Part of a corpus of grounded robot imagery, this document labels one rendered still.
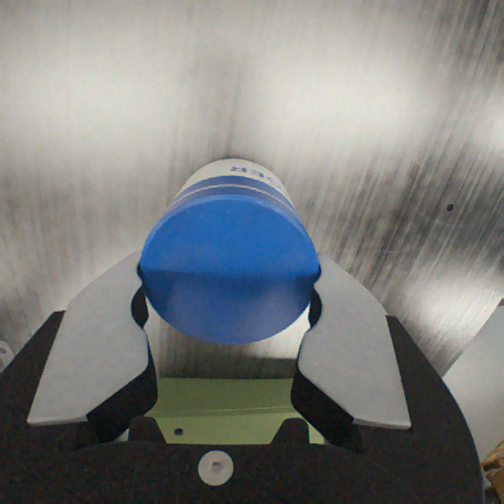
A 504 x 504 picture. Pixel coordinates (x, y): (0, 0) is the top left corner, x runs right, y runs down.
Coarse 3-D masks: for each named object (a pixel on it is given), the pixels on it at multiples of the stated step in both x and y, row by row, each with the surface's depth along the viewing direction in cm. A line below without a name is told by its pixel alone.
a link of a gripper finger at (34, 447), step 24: (48, 336) 7; (24, 360) 6; (0, 384) 6; (24, 384) 6; (0, 408) 5; (24, 408) 5; (0, 432) 5; (24, 432) 5; (48, 432) 5; (72, 432) 5; (0, 456) 4; (24, 456) 4; (48, 456) 5; (0, 480) 4
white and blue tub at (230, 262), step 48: (192, 192) 10; (240, 192) 10; (192, 240) 10; (240, 240) 10; (288, 240) 10; (144, 288) 11; (192, 288) 11; (240, 288) 11; (288, 288) 11; (192, 336) 12; (240, 336) 12
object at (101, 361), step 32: (128, 256) 11; (96, 288) 9; (128, 288) 9; (64, 320) 8; (96, 320) 8; (128, 320) 8; (64, 352) 7; (96, 352) 7; (128, 352) 7; (64, 384) 6; (96, 384) 6; (128, 384) 6; (32, 416) 5; (64, 416) 5; (96, 416) 6; (128, 416) 7
